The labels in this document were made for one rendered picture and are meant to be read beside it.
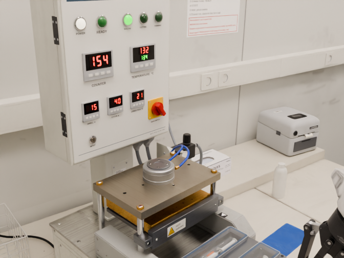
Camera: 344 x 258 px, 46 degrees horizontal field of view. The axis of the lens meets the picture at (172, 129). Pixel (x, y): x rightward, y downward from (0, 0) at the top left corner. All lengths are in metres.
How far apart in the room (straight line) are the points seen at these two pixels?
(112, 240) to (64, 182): 0.62
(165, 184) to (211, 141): 0.97
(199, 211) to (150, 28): 0.48
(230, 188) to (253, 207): 0.11
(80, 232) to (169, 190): 0.31
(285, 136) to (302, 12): 0.68
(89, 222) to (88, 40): 0.52
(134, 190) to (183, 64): 0.86
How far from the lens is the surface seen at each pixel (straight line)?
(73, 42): 0.92
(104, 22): 0.95
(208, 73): 1.73
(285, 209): 1.63
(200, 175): 1.03
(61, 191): 1.58
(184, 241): 1.10
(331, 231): 0.73
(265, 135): 2.03
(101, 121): 1.01
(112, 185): 0.99
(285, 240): 1.46
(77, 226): 1.18
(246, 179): 1.71
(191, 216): 0.99
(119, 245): 0.97
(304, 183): 1.84
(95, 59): 0.95
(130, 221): 0.99
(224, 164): 1.69
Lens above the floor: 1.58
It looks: 21 degrees down
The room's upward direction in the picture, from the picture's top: 1 degrees clockwise
